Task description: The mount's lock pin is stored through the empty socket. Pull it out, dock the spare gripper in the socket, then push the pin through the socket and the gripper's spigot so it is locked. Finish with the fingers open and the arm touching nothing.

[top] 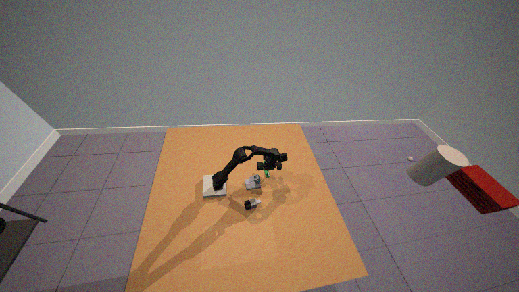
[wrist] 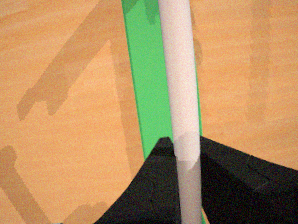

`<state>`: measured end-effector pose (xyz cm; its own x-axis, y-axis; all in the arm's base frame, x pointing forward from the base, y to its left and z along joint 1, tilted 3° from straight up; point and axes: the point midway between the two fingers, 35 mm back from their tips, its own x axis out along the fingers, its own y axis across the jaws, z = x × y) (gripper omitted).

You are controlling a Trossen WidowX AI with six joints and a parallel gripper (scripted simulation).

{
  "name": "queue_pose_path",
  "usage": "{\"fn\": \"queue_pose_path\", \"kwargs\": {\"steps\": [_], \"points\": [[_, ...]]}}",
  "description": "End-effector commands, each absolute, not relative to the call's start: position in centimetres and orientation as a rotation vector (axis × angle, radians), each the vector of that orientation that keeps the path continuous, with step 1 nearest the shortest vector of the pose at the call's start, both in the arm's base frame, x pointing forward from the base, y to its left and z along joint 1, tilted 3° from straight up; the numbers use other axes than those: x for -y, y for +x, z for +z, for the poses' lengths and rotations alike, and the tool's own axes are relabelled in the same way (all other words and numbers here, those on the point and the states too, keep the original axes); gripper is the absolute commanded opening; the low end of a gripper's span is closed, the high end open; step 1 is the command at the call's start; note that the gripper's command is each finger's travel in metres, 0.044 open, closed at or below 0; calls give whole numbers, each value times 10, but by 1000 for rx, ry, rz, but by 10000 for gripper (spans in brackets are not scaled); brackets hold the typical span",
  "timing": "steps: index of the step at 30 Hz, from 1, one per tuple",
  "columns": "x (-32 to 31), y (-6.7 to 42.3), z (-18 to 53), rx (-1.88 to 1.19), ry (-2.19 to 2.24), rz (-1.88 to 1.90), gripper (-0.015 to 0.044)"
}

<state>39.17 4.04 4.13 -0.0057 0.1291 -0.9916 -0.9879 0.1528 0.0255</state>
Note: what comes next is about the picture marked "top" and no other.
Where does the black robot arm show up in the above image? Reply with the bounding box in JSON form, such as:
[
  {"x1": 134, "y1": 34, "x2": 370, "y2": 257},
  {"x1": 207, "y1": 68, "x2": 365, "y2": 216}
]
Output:
[{"x1": 212, "y1": 145, "x2": 287, "y2": 191}]

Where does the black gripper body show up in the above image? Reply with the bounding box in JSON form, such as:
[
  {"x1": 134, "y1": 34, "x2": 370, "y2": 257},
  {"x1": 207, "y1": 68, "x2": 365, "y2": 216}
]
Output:
[{"x1": 257, "y1": 161, "x2": 282, "y2": 170}]

